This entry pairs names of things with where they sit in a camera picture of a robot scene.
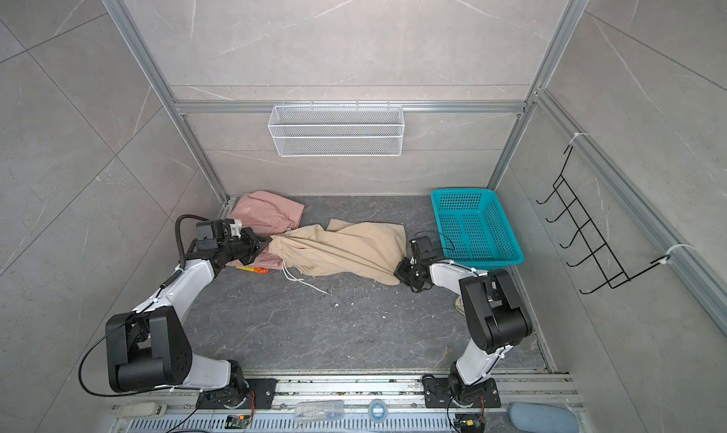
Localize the rainbow striped shorts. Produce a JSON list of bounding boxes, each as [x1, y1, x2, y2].
[[235, 266, 270, 274]]

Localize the pink shorts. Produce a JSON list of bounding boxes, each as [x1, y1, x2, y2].
[[228, 191, 304, 237]]

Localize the teal plastic laundry basket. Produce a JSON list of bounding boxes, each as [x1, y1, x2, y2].
[[431, 189, 524, 270]]

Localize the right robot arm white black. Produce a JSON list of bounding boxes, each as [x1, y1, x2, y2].
[[394, 236, 533, 408]]

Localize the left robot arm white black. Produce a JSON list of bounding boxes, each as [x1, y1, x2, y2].
[[100, 214, 272, 408]]

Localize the folded patterned beige shorts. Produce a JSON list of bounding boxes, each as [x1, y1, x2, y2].
[[454, 296, 465, 315]]

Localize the clear tape roll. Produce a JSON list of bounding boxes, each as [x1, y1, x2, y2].
[[367, 399, 388, 424]]

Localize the small circuit board right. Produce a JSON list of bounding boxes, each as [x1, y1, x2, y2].
[[452, 414, 487, 433]]

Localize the small circuit board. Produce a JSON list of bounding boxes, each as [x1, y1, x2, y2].
[[225, 414, 253, 430], [452, 414, 487, 433]]

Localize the clear plastic bottle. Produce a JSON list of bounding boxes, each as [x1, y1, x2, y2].
[[293, 400, 346, 424]]

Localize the small circuit board left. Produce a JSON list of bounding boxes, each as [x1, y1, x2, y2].
[[225, 414, 253, 430]]

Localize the blue grey cloth bundle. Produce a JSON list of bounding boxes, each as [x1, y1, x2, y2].
[[509, 403, 580, 433]]

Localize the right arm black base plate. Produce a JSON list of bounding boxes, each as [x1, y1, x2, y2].
[[421, 375, 502, 410]]

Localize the white wire mesh wall basket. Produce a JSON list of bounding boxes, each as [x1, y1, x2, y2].
[[268, 105, 405, 158]]

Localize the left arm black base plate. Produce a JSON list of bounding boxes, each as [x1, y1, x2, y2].
[[196, 378, 278, 410]]

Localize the black wire hook rack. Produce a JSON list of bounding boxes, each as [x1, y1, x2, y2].
[[534, 146, 676, 296]]

